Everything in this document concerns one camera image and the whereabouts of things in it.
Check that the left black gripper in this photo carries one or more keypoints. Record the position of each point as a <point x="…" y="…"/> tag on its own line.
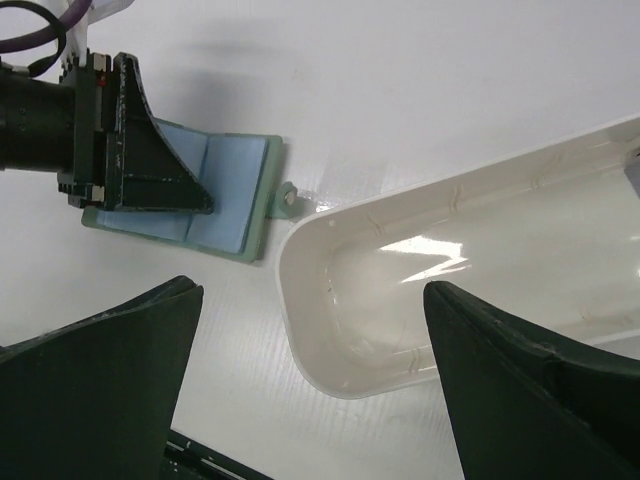
<point x="95" y="131"/>

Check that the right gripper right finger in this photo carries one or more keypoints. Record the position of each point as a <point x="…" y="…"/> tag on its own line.
<point x="525" y="402"/>

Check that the stack of credit cards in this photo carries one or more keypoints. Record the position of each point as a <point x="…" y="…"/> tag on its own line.
<point x="632" y="171"/>

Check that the green leather card holder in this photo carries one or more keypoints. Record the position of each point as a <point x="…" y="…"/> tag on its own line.
<point x="241" y="172"/>

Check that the white plastic tray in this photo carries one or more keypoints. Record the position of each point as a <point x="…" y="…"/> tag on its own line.
<point x="550" y="235"/>

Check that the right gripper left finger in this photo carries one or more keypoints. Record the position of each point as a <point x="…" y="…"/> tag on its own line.
<point x="95" y="399"/>

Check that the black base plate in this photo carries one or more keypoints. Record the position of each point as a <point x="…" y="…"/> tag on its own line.
<point x="187" y="459"/>

